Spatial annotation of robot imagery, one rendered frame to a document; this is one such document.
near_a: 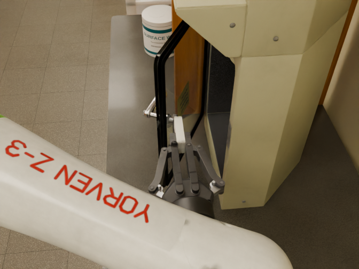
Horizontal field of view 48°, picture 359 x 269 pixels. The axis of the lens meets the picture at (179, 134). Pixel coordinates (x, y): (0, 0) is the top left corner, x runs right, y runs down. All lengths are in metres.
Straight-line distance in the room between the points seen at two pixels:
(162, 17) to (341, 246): 0.93
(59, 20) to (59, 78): 0.83
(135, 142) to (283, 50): 0.62
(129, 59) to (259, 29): 0.90
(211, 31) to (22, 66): 2.70
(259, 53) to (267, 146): 0.25
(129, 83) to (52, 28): 2.31
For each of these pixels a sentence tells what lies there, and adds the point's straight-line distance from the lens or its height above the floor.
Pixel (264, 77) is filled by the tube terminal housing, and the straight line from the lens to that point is 0.77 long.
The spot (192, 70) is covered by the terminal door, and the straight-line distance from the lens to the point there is 0.99.
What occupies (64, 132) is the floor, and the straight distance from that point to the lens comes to 2.66.
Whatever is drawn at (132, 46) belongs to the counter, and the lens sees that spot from 1.61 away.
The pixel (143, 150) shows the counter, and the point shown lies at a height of 0.94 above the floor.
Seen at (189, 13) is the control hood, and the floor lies 1.50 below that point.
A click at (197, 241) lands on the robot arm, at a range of 0.41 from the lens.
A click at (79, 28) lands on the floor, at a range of 3.63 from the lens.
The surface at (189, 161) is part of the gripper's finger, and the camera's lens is 0.70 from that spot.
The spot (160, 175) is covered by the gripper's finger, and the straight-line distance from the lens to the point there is 0.68.
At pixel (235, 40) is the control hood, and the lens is 0.70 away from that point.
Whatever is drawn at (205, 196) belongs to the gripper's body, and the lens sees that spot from 0.66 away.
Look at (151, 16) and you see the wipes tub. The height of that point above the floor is 1.09.
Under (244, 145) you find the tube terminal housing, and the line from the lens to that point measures 0.88.
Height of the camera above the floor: 1.82
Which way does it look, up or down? 46 degrees down
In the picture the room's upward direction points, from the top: straight up
